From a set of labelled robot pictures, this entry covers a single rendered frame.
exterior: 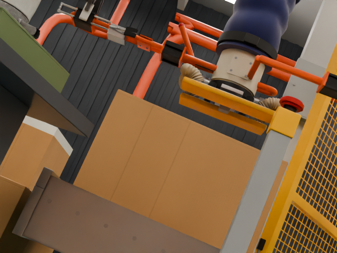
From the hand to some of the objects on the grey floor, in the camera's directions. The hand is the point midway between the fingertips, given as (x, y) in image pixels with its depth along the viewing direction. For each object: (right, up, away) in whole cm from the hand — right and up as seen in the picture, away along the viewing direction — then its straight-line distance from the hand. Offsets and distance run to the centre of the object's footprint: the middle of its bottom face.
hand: (87, 18), depth 234 cm
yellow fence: (+61, -171, +33) cm, 185 cm away
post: (+24, -125, -82) cm, 152 cm away
